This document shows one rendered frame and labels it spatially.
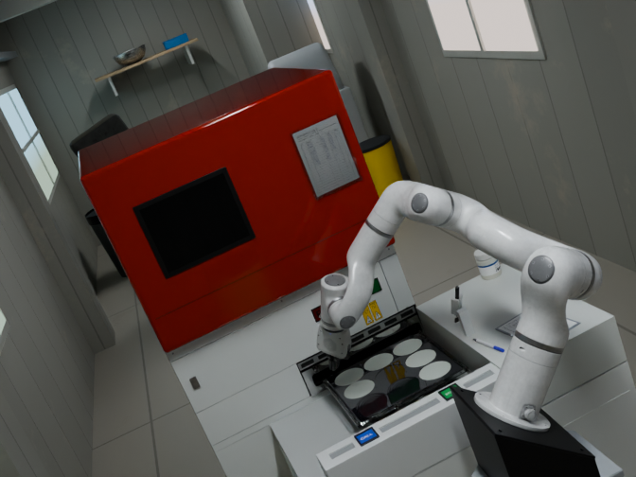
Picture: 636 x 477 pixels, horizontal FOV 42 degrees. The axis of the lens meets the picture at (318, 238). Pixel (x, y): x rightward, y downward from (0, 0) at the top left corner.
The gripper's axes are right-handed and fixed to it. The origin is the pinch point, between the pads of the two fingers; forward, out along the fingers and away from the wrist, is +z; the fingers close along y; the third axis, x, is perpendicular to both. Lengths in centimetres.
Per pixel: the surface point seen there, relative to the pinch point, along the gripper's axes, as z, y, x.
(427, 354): 0.4, 22.9, 19.2
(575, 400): -9, 71, 12
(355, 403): 5.4, 11.7, -7.2
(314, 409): 22.9, -7.0, -0.3
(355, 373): 9.6, 2.9, 8.8
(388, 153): 142, -176, 396
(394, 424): -10.2, 32.0, -23.2
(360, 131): 152, -229, 441
